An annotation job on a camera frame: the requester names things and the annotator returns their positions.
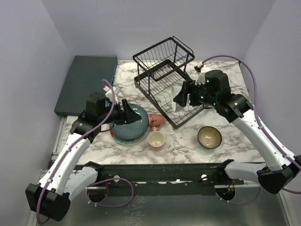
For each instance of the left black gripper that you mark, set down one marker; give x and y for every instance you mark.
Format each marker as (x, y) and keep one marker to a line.
(127, 116)

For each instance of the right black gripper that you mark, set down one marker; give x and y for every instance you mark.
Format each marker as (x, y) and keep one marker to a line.
(181, 97)

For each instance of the blue glazed floral plate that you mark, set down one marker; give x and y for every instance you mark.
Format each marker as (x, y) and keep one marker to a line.
(135, 129)

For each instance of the printed salmon coffee mug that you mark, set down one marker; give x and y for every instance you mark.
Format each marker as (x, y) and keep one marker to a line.
(155, 121)

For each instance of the black wire dish rack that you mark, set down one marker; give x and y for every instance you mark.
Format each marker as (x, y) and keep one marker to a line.
(160, 67)

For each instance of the plain pink mug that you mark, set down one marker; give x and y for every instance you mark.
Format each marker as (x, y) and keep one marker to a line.
(156, 140)

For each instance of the dark bowl beige inside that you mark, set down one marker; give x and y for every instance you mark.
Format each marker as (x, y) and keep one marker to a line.
(209, 137)

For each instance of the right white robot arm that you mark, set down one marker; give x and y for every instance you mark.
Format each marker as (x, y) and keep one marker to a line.
(280, 166)

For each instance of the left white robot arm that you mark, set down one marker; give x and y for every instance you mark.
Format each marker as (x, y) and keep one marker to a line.
(52, 195)

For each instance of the teal patterned bottom plate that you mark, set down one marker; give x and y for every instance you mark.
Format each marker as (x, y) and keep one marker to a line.
(128, 142)

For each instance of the dark grey flat box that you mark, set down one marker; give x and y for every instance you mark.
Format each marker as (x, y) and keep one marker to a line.
(84, 77)

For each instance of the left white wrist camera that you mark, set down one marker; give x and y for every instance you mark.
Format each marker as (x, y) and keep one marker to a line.
(109, 93)

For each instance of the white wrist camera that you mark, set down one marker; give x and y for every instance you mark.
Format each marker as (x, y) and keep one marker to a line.
(201, 70)
(109, 93)

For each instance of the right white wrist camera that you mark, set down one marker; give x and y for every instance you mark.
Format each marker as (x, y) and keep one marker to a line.
(201, 70)

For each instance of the black mounting rail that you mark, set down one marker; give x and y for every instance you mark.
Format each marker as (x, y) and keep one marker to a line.
(160, 179)

